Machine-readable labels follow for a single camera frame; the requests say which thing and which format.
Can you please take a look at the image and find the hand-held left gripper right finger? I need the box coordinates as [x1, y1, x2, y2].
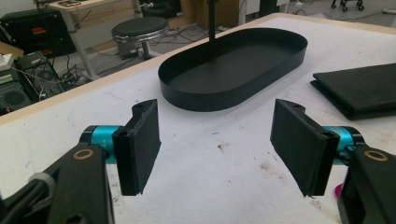
[270, 99, 362, 197]

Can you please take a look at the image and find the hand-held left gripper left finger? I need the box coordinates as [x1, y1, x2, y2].
[81, 99, 162, 197]

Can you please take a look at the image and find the black leather wallet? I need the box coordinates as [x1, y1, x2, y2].
[310, 63, 396, 121]

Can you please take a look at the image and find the black oval tray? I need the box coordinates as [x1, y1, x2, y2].
[157, 27, 308, 112]

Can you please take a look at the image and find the black stand pole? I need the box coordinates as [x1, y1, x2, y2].
[207, 0, 217, 42]

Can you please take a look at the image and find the pink object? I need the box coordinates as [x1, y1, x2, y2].
[333, 183, 344, 200]

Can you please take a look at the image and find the black computer tower with fan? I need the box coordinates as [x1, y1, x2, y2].
[15, 50, 67, 101]

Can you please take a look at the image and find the round black stool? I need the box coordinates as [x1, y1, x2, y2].
[111, 16, 170, 61]

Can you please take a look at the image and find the desk with white legs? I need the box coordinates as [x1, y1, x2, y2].
[46, 0, 145, 80]

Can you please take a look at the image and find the dark computer tower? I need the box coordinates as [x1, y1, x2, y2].
[0, 68, 35, 117]

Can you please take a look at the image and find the office chair wheel base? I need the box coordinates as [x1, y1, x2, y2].
[330, 0, 366, 13]

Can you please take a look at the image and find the brown cardboard box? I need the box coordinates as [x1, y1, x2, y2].
[180, 0, 241, 30]

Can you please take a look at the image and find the white box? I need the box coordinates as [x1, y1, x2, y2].
[0, 52, 15, 72]

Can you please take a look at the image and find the black case with red label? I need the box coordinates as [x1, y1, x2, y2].
[0, 8, 78, 59]

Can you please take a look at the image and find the bundle of floor cables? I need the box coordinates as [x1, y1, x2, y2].
[148, 23, 228, 49]

